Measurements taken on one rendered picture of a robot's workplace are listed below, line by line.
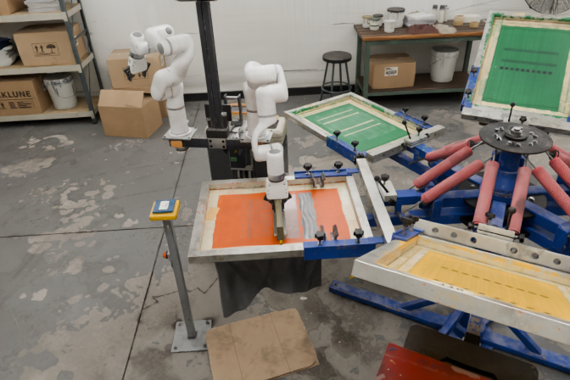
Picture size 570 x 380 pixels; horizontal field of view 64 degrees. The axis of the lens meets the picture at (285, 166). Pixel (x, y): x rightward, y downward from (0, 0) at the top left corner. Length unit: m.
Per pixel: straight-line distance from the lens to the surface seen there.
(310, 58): 5.85
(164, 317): 3.13
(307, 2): 5.67
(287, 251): 1.93
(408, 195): 2.20
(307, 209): 2.21
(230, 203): 2.30
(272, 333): 2.90
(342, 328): 2.94
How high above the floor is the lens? 2.27
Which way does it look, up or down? 31 degrees down
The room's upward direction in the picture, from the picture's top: 3 degrees counter-clockwise
